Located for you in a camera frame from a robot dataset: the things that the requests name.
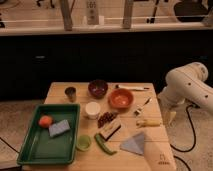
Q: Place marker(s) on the black office chair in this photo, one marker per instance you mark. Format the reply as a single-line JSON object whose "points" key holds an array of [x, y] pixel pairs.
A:
{"points": [[190, 10]]}

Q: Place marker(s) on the dark metal cup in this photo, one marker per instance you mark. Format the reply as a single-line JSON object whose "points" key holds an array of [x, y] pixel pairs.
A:
{"points": [[70, 92]]}

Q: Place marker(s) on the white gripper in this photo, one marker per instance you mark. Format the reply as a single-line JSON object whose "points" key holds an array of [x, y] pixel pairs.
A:
{"points": [[168, 112]]}

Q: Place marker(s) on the green pepper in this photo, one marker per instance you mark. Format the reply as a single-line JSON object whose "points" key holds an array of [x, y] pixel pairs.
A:
{"points": [[101, 143]]}

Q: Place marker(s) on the red bowl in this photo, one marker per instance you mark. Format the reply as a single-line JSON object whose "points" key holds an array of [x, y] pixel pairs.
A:
{"points": [[120, 98]]}

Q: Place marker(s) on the white remote on stand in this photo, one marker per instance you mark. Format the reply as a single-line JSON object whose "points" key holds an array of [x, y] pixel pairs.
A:
{"points": [[92, 12]]}

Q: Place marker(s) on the wooden post left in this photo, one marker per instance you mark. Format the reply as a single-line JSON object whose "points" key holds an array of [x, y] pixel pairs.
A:
{"points": [[65, 10]]}

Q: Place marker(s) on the white cup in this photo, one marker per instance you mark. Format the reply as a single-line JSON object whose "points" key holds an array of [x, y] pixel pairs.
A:
{"points": [[92, 110]]}

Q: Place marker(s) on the small green cup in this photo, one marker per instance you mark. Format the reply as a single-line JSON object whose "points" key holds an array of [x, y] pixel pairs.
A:
{"points": [[83, 143]]}

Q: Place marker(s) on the orange fruit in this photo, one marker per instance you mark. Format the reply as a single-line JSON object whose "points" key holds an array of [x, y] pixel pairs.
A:
{"points": [[45, 121]]}

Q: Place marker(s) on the blue sponge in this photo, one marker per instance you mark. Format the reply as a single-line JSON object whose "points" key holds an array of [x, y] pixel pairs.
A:
{"points": [[59, 128]]}

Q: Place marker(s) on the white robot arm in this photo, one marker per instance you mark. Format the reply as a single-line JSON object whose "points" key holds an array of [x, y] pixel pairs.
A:
{"points": [[185, 83]]}

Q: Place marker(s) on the wooden post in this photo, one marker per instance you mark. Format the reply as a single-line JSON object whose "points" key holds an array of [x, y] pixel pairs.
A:
{"points": [[127, 16], [65, 10]]}

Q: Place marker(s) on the dark grapes bunch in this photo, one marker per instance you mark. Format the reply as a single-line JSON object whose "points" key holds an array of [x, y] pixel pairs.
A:
{"points": [[106, 118]]}

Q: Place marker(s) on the dark purple bowl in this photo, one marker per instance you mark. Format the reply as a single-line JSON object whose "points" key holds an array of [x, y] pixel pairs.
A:
{"points": [[98, 88]]}

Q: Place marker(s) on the wooden post right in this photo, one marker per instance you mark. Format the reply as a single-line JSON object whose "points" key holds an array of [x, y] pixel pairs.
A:
{"points": [[127, 16]]}

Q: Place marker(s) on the yellow banana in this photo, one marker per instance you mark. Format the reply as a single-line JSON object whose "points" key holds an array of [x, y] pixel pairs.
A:
{"points": [[147, 123]]}

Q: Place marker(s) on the grey-blue towel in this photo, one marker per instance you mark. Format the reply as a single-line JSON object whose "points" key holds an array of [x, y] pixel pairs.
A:
{"points": [[134, 144]]}

